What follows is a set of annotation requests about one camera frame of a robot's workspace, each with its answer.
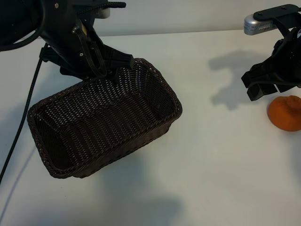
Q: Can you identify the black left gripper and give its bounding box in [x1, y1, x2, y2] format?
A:
[39, 0, 135, 83]

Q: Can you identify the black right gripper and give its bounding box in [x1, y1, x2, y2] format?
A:
[241, 27, 301, 102]

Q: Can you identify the orange fruit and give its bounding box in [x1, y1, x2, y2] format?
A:
[267, 95, 301, 132]

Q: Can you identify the dark brown woven basket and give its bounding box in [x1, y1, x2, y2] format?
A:
[27, 57, 183, 180]

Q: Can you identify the black gripper wire bundle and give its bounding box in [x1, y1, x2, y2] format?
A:
[79, 32, 108, 77]

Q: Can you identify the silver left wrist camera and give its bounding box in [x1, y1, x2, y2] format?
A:
[95, 8, 111, 19]

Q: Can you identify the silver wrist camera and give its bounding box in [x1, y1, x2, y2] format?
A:
[95, 8, 111, 19]
[244, 14, 282, 36]

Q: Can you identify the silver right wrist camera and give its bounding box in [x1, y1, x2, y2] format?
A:
[244, 14, 282, 36]

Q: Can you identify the black braided cable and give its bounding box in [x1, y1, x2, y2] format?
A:
[90, 1, 127, 12]
[0, 23, 48, 186]

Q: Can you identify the black left camera bracket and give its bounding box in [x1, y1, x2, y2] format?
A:
[75, 0, 111, 10]

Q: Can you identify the black camera bracket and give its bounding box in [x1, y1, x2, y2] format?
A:
[75, 0, 111, 10]
[253, 2, 301, 36]

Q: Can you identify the black right camera bracket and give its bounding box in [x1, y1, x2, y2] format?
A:
[253, 2, 301, 36]

